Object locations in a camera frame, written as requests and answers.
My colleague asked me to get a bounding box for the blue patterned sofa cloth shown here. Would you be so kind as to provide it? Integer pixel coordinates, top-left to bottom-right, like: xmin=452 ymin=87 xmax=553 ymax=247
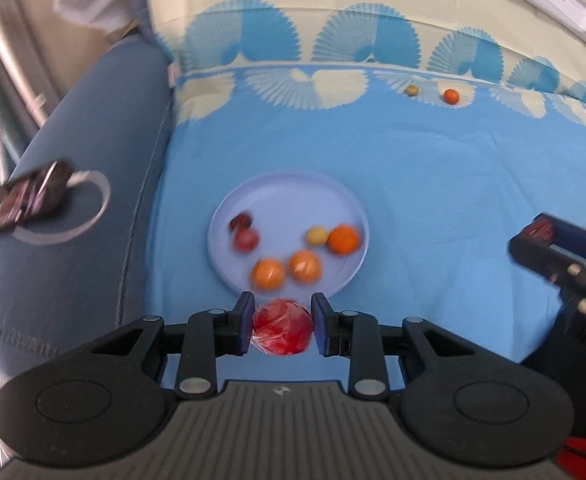
xmin=145 ymin=0 xmax=586 ymax=362

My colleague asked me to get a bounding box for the pink fruit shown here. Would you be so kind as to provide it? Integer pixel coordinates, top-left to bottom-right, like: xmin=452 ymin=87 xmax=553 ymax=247
xmin=250 ymin=298 xmax=314 ymax=356

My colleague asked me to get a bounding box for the large orange tangerine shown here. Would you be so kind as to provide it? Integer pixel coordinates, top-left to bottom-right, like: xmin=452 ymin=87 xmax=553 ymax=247
xmin=325 ymin=224 xmax=360 ymax=256

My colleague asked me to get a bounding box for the dark red jujube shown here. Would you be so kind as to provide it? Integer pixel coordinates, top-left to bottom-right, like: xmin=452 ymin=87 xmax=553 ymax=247
xmin=228 ymin=211 xmax=253 ymax=233

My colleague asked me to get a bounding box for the black smartphone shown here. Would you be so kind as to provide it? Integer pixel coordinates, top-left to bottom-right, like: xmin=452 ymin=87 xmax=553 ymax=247
xmin=0 ymin=159 xmax=74 ymax=233

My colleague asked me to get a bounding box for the small orange kumquat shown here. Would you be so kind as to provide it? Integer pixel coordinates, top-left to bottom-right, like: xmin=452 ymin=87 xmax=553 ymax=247
xmin=288 ymin=249 xmax=322 ymax=285

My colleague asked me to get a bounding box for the red fruit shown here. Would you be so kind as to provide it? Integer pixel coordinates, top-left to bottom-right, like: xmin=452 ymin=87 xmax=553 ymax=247
xmin=232 ymin=228 xmax=260 ymax=254

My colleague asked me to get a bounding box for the white charging cable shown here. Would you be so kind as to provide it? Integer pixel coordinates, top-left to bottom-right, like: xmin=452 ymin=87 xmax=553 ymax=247
xmin=10 ymin=169 xmax=112 ymax=246

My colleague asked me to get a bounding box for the small tan round fruit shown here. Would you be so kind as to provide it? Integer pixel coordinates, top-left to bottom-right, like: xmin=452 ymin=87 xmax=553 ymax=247
xmin=404 ymin=84 xmax=419 ymax=96

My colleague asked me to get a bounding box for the small orange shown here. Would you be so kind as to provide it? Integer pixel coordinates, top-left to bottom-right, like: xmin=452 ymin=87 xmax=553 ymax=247
xmin=442 ymin=88 xmax=461 ymax=106

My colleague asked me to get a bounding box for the light blue round plate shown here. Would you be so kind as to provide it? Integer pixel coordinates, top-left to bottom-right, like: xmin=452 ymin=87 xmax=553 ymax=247
xmin=207 ymin=171 xmax=370 ymax=304

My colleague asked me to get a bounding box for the beige longan fruit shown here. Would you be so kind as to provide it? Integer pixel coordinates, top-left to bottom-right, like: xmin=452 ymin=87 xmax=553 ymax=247
xmin=305 ymin=226 xmax=330 ymax=247

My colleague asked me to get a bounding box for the blue sofa armrest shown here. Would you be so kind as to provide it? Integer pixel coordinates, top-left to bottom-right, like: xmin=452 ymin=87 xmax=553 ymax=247
xmin=0 ymin=36 xmax=172 ymax=377

